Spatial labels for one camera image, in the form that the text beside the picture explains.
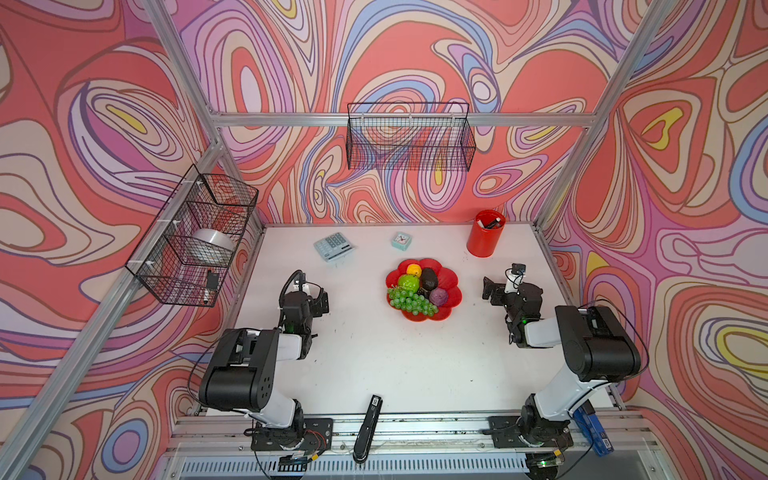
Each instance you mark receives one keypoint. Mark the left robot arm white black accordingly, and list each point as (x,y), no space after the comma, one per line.
(241,375)

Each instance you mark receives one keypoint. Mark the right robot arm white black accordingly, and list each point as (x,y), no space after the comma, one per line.
(596,348)

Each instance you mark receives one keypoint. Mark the black marker in cup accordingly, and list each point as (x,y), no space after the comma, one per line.
(493,224)

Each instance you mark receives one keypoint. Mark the black stapler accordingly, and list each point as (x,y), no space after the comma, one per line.
(366,431)

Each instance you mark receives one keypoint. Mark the black wire basket wall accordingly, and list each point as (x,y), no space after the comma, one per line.
(186,259)
(411,136)

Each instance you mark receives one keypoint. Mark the red cylindrical pen cup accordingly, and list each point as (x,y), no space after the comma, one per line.
(482,242)

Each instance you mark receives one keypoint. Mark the purple fake fig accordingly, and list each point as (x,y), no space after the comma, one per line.
(438,297)

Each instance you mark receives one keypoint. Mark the green fake grape bunch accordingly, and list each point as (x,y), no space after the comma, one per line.
(411,302)

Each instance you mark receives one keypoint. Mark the black wire basket back wall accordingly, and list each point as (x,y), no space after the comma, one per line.
(411,136)

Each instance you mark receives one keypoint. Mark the black wire basket left wall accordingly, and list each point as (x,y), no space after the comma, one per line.
(186,259)

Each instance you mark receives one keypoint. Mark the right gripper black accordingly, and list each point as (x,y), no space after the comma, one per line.
(497,288)

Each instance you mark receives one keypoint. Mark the green fake custard apple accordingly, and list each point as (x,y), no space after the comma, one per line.
(409,283)

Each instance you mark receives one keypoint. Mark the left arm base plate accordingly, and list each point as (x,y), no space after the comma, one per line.
(308,435)

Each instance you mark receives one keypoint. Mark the dark fake avocado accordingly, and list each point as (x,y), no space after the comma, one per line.
(428,279)

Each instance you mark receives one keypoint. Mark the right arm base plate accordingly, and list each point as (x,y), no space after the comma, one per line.
(515,431)

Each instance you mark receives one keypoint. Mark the small teal alarm clock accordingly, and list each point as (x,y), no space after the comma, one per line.
(402,241)

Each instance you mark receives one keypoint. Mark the red flower-shaped fruit bowl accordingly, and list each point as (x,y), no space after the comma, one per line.
(448,280)

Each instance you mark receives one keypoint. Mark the white tape roll in basket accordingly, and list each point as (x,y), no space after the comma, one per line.
(211,247)

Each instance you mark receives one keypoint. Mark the grey calculator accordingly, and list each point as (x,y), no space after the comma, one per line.
(333,247)

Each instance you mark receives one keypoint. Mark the yellow fake pear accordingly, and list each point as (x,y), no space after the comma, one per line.
(414,269)

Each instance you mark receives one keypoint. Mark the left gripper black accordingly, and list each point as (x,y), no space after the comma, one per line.
(315,308)

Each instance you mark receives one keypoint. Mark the blue box at rail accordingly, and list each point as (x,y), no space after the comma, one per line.
(590,426)

